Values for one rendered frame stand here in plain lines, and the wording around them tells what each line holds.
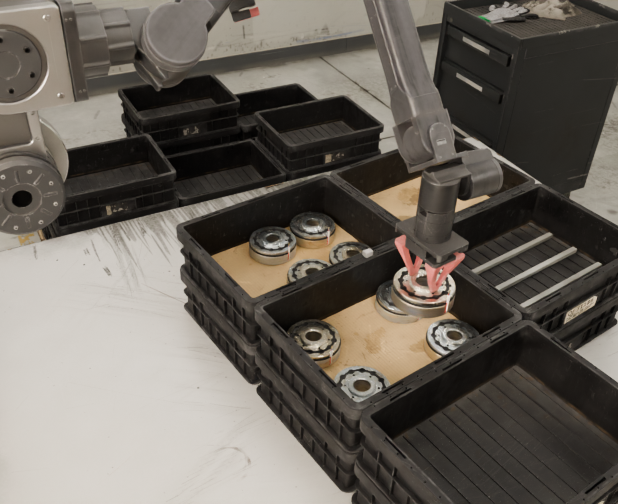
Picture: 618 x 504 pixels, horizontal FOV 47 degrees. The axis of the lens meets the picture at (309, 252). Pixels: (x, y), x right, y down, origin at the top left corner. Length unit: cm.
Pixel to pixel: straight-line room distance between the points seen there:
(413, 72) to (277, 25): 360
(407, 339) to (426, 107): 51
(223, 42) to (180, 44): 361
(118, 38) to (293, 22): 380
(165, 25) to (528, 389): 88
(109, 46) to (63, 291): 91
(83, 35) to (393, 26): 43
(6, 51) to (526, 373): 101
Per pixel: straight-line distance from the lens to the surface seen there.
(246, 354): 142
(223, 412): 141
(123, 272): 176
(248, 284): 149
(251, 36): 458
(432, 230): 108
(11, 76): 90
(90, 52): 91
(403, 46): 107
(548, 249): 171
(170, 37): 91
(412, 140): 105
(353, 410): 112
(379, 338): 138
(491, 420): 129
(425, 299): 115
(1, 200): 124
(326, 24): 481
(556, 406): 135
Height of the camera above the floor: 178
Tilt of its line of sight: 37 degrees down
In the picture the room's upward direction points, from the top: 3 degrees clockwise
